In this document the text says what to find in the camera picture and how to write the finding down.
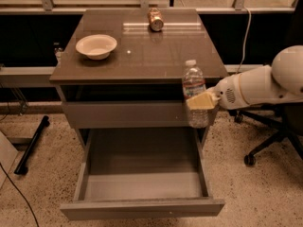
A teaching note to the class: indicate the open grey middle drawer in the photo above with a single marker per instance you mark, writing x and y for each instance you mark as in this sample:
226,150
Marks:
142,173

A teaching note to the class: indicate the grey drawer cabinet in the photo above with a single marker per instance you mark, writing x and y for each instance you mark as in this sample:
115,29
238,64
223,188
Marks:
145,66

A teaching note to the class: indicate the clear plastic water bottle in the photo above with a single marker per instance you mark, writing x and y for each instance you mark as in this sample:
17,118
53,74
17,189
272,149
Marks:
193,83

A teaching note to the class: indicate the white paper bowl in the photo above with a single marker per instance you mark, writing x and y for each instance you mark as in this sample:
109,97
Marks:
96,47

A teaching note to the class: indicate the orange soda can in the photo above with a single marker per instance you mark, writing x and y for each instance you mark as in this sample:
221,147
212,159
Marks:
155,18

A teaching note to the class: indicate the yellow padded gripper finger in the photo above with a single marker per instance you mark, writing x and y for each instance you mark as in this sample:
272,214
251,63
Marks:
203,101

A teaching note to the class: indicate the black floor bar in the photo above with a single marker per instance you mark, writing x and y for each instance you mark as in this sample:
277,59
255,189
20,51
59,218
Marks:
21,168

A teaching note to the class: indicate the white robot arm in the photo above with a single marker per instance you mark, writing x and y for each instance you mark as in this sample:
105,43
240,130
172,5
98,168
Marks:
280,82

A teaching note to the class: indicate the metal window railing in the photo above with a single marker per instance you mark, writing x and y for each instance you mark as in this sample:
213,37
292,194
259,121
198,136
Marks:
142,0

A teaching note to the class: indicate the closed grey top drawer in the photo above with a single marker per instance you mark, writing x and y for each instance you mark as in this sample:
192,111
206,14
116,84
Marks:
125,114

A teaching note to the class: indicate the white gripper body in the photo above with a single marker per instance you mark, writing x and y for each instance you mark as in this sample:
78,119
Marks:
227,94

